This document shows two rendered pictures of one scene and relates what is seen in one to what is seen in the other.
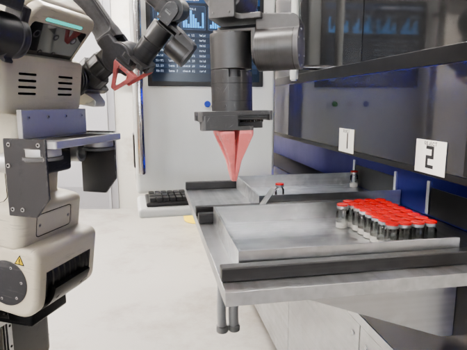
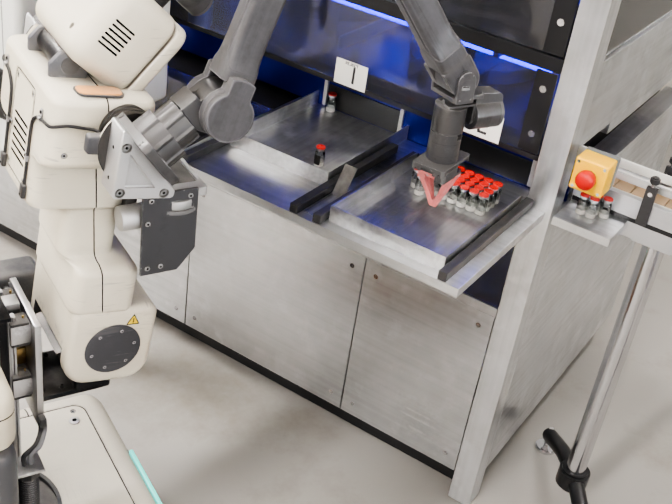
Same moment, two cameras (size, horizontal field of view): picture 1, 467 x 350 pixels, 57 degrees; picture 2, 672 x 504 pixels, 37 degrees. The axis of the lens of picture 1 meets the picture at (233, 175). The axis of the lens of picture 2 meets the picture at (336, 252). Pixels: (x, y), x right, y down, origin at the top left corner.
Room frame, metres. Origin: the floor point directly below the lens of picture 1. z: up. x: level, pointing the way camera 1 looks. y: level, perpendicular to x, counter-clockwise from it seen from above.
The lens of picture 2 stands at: (-0.29, 1.35, 1.88)
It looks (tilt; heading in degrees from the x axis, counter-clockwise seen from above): 32 degrees down; 309
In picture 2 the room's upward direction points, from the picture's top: 9 degrees clockwise
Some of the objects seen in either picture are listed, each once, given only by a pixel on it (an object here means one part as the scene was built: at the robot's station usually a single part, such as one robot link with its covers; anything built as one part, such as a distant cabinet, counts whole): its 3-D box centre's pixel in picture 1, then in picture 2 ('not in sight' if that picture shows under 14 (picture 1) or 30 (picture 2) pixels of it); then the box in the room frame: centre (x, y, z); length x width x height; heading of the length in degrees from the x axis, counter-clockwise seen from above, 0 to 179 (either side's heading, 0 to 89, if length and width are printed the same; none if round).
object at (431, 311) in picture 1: (355, 303); not in sight; (0.65, -0.20, 0.79); 0.34 x 0.03 x 0.13; 101
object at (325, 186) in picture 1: (311, 189); (322, 134); (1.08, -0.20, 0.90); 0.34 x 0.26 x 0.04; 101
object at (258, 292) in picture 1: (308, 218); (366, 182); (0.90, -0.16, 0.87); 0.70 x 0.48 x 0.02; 11
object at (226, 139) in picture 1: (241, 148); (440, 180); (0.61, -0.01, 1.05); 0.07 x 0.07 x 0.09; 11
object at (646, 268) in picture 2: not in sight; (609, 371); (0.41, -0.59, 0.46); 0.09 x 0.09 x 0.77; 11
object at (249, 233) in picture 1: (320, 230); (428, 207); (0.72, -0.15, 0.90); 0.34 x 0.26 x 0.04; 100
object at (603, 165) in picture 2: not in sight; (594, 172); (0.52, -0.42, 0.99); 0.08 x 0.07 x 0.07; 101
